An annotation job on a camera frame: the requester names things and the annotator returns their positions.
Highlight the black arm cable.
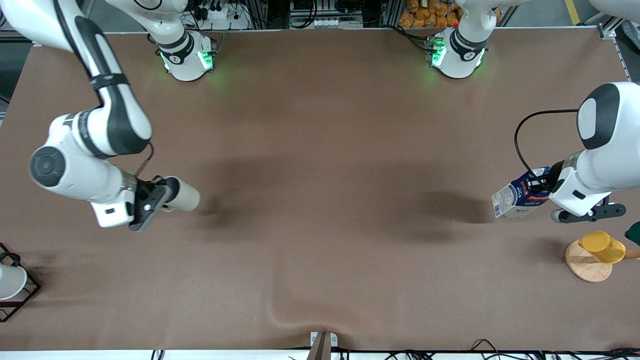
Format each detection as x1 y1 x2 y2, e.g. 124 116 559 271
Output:
514 109 581 191
134 142 155 179

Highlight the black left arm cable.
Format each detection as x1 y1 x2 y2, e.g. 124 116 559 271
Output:
514 109 581 191

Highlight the black floor cable bundle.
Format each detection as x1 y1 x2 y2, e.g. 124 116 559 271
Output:
380 338 640 360

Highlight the wooden mug stand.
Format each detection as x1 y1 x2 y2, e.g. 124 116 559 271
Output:
565 239 640 283

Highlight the brown table cloth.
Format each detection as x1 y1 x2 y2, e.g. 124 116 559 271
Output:
0 27 640 352

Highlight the white power strip with plugs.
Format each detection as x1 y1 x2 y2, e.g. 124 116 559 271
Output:
192 0 252 31

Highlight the yellow cup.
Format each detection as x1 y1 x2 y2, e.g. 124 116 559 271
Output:
578 230 627 264

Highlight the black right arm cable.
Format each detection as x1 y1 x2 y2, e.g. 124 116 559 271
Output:
134 142 155 179

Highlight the white cup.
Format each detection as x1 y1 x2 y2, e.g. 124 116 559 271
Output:
0 264 28 301

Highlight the aluminium frame profile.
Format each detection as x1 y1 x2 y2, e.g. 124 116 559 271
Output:
597 15 632 41

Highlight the grey cup with handle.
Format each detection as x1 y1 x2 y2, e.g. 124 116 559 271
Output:
162 176 201 213

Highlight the blue white milk carton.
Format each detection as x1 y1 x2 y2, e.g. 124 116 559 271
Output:
492 167 552 220

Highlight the metal table bracket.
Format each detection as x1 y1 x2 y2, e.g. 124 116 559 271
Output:
306 331 339 360

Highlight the black wire rack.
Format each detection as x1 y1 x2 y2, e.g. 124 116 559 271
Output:
0 243 42 323

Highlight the bag of orange buns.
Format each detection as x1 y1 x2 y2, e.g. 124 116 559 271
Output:
398 0 463 29

